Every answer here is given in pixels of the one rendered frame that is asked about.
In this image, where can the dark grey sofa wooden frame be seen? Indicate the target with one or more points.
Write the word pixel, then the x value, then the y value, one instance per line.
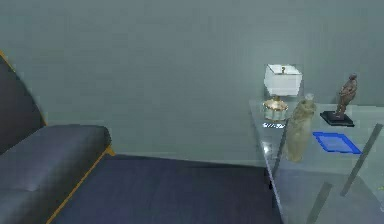
pixel 50 156

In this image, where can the blue flat tray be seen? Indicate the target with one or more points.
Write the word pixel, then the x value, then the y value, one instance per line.
pixel 336 142

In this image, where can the white shade table lamp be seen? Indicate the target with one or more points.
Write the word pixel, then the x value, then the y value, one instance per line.
pixel 282 85

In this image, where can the beige stone vase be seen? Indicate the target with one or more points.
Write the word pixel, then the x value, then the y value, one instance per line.
pixel 298 133

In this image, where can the brown figure statuette black base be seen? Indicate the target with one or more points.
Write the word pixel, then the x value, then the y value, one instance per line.
pixel 345 98

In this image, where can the glass side table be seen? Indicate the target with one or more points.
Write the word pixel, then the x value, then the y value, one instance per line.
pixel 333 180

